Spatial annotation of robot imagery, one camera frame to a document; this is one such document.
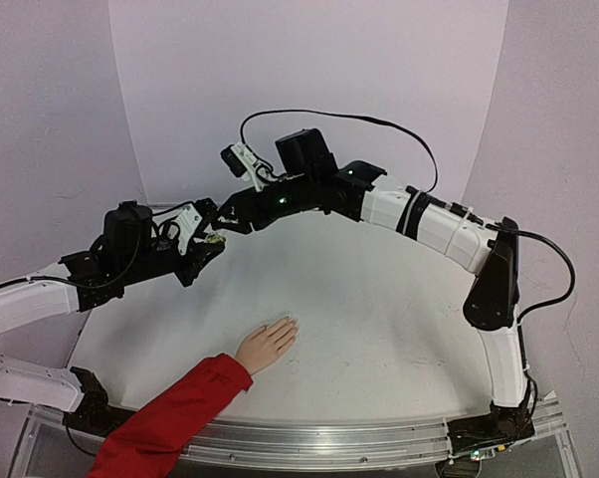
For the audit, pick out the mannequin hand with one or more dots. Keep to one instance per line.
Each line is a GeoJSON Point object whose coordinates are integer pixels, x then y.
{"type": "Point", "coordinates": [266, 345]}

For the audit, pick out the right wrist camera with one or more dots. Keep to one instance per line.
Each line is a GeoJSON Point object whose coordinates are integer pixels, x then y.
{"type": "Point", "coordinates": [244, 165]}

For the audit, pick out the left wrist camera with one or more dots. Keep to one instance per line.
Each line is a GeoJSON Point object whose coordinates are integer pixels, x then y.
{"type": "Point", "coordinates": [193, 221]}

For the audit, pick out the yellow nail polish bottle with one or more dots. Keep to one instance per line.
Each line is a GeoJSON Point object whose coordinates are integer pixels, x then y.
{"type": "Point", "coordinates": [215, 239]}

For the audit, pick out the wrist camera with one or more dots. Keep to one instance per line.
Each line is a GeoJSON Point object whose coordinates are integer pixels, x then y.
{"type": "Point", "coordinates": [193, 221]}
{"type": "Point", "coordinates": [244, 165]}

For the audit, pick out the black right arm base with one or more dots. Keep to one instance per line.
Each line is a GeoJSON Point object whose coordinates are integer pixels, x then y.
{"type": "Point", "coordinates": [502, 426]}

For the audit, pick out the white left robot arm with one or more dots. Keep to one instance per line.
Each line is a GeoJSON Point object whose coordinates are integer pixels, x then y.
{"type": "Point", "coordinates": [137, 245]}

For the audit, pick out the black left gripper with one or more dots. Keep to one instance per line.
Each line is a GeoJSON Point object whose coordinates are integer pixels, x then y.
{"type": "Point", "coordinates": [191, 257]}

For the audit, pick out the red sleeved forearm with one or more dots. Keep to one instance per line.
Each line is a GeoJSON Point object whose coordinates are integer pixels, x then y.
{"type": "Point", "coordinates": [150, 443]}

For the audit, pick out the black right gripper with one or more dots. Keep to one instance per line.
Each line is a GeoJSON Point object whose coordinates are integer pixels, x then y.
{"type": "Point", "coordinates": [241, 210]}

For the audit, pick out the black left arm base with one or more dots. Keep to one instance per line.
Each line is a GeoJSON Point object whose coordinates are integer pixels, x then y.
{"type": "Point", "coordinates": [94, 415]}

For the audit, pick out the aluminium table edge rail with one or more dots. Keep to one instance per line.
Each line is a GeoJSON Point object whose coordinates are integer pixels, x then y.
{"type": "Point", "coordinates": [434, 447]}

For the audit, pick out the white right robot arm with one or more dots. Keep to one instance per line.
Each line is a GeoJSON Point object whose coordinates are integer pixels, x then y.
{"type": "Point", "coordinates": [363, 192]}

